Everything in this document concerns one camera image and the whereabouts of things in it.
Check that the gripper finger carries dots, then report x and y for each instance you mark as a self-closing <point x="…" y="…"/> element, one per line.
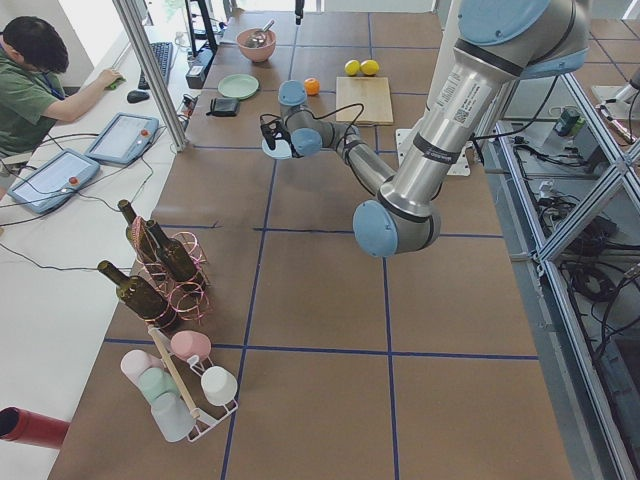
<point x="269" y="143"/>

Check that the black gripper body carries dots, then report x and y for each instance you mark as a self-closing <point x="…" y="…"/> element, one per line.
<point x="281" y="134"/>

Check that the light blue plate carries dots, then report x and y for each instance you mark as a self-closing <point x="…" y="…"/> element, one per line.
<point x="282" y="150"/>

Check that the orange mandarin fruit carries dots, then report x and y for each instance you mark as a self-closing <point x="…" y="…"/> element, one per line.
<point x="312" y="86"/>

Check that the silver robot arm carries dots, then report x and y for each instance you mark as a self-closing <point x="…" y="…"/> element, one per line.
<point x="498" y="42"/>

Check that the light green plate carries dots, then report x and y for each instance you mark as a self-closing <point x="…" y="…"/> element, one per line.
<point x="238" y="86"/>

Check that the folded dark grey cloth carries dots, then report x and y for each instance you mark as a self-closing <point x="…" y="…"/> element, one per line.
<point x="224" y="107"/>

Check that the pink bowl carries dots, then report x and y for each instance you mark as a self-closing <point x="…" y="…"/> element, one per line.
<point x="256" y="52"/>

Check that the metal ice scoop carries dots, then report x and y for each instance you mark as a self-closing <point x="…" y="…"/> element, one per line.
<point x="258" y="36"/>

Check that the lower yellow lemon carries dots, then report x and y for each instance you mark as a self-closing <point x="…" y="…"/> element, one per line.
<point x="352" y="68"/>

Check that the yellow lemon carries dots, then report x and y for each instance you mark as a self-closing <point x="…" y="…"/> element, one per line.
<point x="352" y="68"/>
<point x="369" y="67"/>

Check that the bamboo cutting board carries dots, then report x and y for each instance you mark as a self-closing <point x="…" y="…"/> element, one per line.
<point x="372" y="92"/>

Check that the upper yellow lemon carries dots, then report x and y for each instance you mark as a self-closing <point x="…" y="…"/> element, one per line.
<point x="369" y="67"/>

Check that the black computer mouse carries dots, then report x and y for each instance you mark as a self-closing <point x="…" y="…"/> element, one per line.
<point x="137" y="96"/>

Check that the far teach pendant tablet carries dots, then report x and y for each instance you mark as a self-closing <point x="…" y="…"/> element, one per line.
<point x="123" y="140"/>

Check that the teach pendant tablet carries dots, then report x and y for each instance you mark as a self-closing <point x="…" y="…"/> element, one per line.
<point x="52" y="184"/>
<point x="123" y="140"/>

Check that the dark wine bottle upper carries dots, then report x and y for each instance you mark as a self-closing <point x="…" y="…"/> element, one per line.
<point x="174" y="256"/>

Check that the dark wine bottle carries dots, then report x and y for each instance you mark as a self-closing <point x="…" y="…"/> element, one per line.
<point x="174" y="256"/>
<point x="142" y="298"/>
<point x="135" y="233"/>

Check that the dark wine bottle lower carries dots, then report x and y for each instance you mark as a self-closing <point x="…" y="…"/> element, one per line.
<point x="142" y="298"/>

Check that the near teach pendant tablet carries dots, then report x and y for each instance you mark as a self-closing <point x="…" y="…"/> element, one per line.
<point x="52" y="184"/>

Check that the seated person green shirt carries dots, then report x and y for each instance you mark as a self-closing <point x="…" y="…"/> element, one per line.
<point x="33" y="100"/>

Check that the white plastic cup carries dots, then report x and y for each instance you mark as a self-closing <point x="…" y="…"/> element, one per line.
<point x="219" y="386"/>

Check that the pale pink plastic cup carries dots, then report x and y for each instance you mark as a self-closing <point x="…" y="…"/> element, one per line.
<point x="135" y="362"/>

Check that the mint green plastic cup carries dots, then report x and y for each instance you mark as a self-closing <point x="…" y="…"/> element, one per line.
<point x="154" y="382"/>

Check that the grey plastic cup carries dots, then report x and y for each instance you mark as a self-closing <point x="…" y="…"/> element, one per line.
<point x="172" y="417"/>

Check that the red cylinder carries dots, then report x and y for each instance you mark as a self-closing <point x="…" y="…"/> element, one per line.
<point x="26" y="427"/>

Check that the copper wire bottle rack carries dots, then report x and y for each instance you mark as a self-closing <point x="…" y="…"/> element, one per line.
<point x="190" y="301"/>

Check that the aluminium frame post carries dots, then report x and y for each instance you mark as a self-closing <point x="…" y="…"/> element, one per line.
<point x="132" y="22"/>

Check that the white wire cup rack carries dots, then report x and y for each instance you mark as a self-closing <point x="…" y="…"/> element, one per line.
<point x="202" y="395"/>

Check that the wooden rack handle rod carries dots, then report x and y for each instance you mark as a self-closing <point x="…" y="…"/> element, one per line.
<point x="160" y="340"/>

